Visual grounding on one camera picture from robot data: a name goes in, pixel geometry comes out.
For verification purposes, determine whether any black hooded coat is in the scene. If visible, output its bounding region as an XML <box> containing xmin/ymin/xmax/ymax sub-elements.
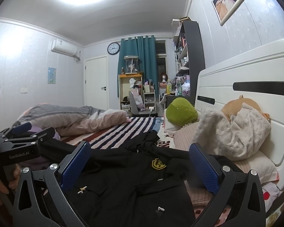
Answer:
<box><xmin>65</xmin><ymin>131</ymin><xmax>204</xmax><ymax>226</ymax></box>

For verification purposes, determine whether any person's left hand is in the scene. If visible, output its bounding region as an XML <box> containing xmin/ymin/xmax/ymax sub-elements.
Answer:
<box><xmin>0</xmin><ymin>163</ymin><xmax>23</xmax><ymax>206</ymax></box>

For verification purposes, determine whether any pink and grey duvet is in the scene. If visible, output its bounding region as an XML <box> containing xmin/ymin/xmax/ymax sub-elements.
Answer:
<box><xmin>14</xmin><ymin>103</ymin><xmax>131</xmax><ymax>137</ymax></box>

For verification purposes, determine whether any beige fleece blanket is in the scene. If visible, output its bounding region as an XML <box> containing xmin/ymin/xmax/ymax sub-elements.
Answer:
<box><xmin>192</xmin><ymin>103</ymin><xmax>271</xmax><ymax>161</ymax></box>

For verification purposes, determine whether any striped bed blanket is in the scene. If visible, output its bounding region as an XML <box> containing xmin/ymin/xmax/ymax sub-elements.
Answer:
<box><xmin>61</xmin><ymin>117</ymin><xmax>163</xmax><ymax>149</ymax></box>

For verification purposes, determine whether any white door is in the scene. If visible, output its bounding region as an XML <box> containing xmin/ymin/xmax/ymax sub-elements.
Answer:
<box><xmin>84</xmin><ymin>56</ymin><xmax>109</xmax><ymax>110</ymax></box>

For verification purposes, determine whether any pink ribbed pillow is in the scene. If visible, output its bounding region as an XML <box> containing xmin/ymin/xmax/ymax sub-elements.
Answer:
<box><xmin>173</xmin><ymin>122</ymin><xmax>200</xmax><ymax>151</ymax></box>

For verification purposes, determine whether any white air conditioner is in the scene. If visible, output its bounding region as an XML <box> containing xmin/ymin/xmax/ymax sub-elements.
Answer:
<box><xmin>51</xmin><ymin>39</ymin><xmax>80</xmax><ymax>61</ymax></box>

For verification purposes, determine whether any grey chair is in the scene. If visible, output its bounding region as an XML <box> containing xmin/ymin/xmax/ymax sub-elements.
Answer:
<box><xmin>129</xmin><ymin>89</ymin><xmax>158</xmax><ymax>117</ymax></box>

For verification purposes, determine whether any orange plush toy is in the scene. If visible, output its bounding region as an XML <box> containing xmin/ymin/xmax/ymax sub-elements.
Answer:
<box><xmin>221</xmin><ymin>95</ymin><xmax>270</xmax><ymax>121</ymax></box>

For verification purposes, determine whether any yellow wooden shelf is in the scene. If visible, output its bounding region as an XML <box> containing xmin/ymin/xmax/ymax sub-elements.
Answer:
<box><xmin>118</xmin><ymin>73</ymin><xmax>143</xmax><ymax>109</ymax></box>

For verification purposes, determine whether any green plush pillow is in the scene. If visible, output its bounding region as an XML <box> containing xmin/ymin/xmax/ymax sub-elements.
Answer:
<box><xmin>166</xmin><ymin>97</ymin><xmax>198</xmax><ymax>127</ymax></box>

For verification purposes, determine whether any small white shelf rack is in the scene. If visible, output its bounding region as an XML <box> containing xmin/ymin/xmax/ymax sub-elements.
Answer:
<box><xmin>143</xmin><ymin>85</ymin><xmax>156</xmax><ymax>111</ymax></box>

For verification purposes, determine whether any glass display case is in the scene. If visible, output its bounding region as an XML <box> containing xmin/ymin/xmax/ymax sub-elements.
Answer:
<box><xmin>123</xmin><ymin>55</ymin><xmax>139</xmax><ymax>74</ymax></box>

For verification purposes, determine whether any white bed headboard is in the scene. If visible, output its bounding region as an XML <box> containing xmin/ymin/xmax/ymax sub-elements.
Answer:
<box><xmin>195</xmin><ymin>39</ymin><xmax>284</xmax><ymax>190</ymax></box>

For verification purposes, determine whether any wig on mannequin head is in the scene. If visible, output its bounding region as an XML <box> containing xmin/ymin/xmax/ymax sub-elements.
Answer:
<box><xmin>160</xmin><ymin>72</ymin><xmax>168</xmax><ymax>83</ymax></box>

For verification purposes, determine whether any teal curtain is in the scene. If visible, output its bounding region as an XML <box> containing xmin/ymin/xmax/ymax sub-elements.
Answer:
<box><xmin>117</xmin><ymin>35</ymin><xmax>158</xmax><ymax>93</ymax></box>

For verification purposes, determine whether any yellow drink bottle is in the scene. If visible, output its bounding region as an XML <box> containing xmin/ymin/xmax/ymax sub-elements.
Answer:
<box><xmin>166</xmin><ymin>80</ymin><xmax>172</xmax><ymax>95</ymax></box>

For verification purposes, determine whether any dark tall bookshelf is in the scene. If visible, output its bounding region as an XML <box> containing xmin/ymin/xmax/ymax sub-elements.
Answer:
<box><xmin>175</xmin><ymin>20</ymin><xmax>205</xmax><ymax>104</ymax></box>

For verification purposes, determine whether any wall light switch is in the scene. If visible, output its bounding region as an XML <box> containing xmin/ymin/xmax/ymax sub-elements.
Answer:
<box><xmin>21</xmin><ymin>88</ymin><xmax>27</xmax><ymax>94</ymax></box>

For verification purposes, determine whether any blue wall poster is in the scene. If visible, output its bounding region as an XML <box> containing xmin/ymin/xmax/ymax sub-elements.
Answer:
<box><xmin>48</xmin><ymin>67</ymin><xmax>57</xmax><ymax>84</ymax></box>

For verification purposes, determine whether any round wall clock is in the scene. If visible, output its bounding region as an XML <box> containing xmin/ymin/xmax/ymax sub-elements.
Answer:
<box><xmin>107</xmin><ymin>42</ymin><xmax>120</xmax><ymax>55</ymax></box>

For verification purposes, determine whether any framed wall photo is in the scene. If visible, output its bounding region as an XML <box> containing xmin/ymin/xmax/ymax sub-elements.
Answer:
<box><xmin>211</xmin><ymin>0</ymin><xmax>244</xmax><ymax>26</ymax></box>

